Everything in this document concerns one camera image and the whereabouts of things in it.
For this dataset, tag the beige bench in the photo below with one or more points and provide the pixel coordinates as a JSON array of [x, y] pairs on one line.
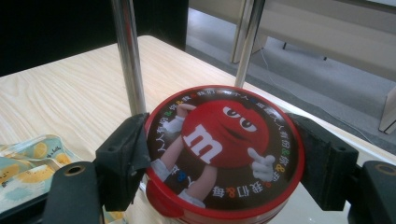
[[327, 37]]

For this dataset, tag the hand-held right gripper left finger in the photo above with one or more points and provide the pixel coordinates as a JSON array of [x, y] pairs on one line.
[[121, 161]]

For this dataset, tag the white furniture leg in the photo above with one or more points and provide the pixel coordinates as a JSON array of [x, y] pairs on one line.
[[389, 115]]

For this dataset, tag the brown candy jar red lid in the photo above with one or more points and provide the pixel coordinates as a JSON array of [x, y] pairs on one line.
[[224, 149]]

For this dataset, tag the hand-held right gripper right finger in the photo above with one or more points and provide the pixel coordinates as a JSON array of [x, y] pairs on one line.
[[327, 168]]

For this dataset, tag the lemon print bag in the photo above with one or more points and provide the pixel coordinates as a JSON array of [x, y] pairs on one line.
[[28, 168]]

